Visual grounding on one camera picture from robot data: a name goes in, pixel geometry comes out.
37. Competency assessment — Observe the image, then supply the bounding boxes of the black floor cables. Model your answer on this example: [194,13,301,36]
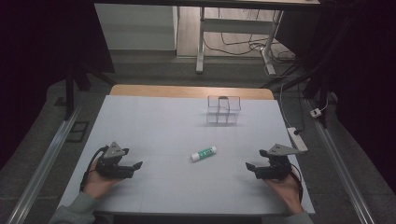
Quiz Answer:
[203,8,297,63]

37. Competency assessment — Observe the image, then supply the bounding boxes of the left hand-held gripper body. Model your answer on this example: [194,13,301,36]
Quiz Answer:
[94,141,135,180]

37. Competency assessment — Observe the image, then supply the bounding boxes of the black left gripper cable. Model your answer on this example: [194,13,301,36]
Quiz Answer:
[79,145,108,193]

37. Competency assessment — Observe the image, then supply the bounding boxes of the white power strip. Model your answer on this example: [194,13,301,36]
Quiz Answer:
[286,126,309,153]

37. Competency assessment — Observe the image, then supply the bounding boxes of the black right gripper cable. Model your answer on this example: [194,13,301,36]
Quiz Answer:
[290,163,304,203]

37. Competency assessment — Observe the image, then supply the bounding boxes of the person's right hand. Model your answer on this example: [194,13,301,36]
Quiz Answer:
[263,167,305,217]

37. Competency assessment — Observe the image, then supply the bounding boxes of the person's left hand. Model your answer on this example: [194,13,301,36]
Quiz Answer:
[82,169,122,201]

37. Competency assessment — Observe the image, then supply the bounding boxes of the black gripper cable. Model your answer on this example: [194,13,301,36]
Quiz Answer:
[290,163,304,203]
[79,145,108,193]

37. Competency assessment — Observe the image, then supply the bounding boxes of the white cabinet panel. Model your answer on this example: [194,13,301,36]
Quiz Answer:
[93,3,179,52]

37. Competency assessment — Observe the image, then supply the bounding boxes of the metal rail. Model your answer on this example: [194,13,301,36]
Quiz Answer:
[5,105,82,224]
[305,98,378,224]

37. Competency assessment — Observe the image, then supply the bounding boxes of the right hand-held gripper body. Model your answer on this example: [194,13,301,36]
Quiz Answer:
[253,143,308,181]

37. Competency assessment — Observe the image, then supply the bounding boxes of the white desk frame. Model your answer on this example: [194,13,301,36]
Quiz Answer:
[195,5,286,77]

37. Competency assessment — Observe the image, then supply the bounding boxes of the black stand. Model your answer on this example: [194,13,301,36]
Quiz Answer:
[261,12,359,129]
[62,59,118,121]

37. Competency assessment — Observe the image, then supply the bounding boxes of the black floor frame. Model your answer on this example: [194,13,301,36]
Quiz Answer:
[65,120,91,144]

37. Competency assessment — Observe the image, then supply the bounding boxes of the white table cover sheet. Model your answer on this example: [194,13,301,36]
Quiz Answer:
[57,94,316,217]

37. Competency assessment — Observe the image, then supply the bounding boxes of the wooden table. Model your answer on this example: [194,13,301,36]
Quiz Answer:
[108,83,276,101]

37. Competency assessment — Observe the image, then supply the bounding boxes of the white and green glue stick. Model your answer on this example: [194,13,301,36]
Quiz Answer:
[190,146,219,163]

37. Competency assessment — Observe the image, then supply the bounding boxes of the clear acrylic organizer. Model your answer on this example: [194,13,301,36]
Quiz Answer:
[205,94,243,126]

